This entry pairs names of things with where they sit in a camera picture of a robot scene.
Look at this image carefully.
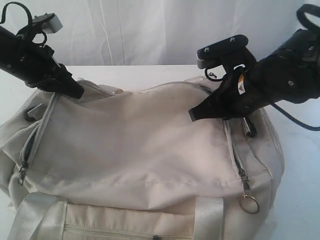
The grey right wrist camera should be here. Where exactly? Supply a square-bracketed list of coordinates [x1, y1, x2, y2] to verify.
[196, 34, 249, 69]

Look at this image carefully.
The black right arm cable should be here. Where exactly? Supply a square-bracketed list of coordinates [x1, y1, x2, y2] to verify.
[203, 3, 320, 132]

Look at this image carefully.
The cream fabric duffel bag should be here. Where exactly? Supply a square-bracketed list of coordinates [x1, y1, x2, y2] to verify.
[0, 76, 285, 240]

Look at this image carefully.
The white backdrop curtain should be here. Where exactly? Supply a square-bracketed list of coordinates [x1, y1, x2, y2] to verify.
[0, 0, 304, 66]

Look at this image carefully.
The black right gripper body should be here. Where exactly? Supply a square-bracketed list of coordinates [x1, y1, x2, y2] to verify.
[215, 66, 265, 118]

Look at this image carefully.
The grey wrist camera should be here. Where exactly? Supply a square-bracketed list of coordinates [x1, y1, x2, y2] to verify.
[32, 13, 63, 34]
[196, 34, 249, 69]

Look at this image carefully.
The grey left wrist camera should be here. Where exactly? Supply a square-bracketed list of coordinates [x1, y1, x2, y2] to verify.
[32, 13, 63, 34]

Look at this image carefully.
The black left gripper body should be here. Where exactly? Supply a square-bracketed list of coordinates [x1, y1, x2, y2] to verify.
[0, 27, 65, 88]

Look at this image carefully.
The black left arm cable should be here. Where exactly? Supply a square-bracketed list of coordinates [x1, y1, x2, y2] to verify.
[0, 1, 48, 48]

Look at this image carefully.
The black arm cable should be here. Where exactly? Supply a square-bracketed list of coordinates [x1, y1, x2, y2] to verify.
[0, 1, 48, 48]
[203, 3, 320, 132]

